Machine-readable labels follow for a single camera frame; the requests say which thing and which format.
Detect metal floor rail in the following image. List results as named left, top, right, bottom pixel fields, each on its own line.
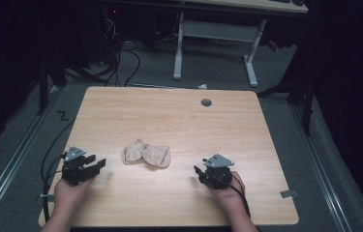
left=288, top=104, right=353, bottom=232
left=0, top=85, right=61, bottom=228

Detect person's right hand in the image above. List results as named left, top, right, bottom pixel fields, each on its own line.
left=207, top=170, right=247, bottom=214

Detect grey tape strip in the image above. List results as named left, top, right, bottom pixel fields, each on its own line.
left=280, top=188, right=299, bottom=199

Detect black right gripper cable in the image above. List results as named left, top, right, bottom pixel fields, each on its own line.
left=221, top=173, right=252, bottom=218

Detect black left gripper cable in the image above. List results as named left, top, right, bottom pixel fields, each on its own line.
left=40, top=119, right=76, bottom=224

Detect beige sock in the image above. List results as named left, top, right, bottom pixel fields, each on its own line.
left=122, top=138, right=148, bottom=165
left=142, top=144, right=172, bottom=169

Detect black floor cables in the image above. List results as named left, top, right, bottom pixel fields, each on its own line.
left=66, top=13, right=142, bottom=89

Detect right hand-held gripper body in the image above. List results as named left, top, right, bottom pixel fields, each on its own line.
left=198, top=153, right=235, bottom=190

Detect person's left hand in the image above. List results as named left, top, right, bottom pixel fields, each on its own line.
left=53, top=176, right=96, bottom=215

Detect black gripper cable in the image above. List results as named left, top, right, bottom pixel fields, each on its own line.
left=40, top=119, right=76, bottom=224
left=221, top=173, right=252, bottom=218

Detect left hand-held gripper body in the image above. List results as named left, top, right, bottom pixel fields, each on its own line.
left=60, top=145, right=89, bottom=187

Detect black metal stand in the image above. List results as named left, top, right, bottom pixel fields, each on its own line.
left=36, top=56, right=69, bottom=117
left=256, top=72, right=317, bottom=137

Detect white-legged desk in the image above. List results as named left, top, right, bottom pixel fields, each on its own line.
left=167, top=0, right=310, bottom=89

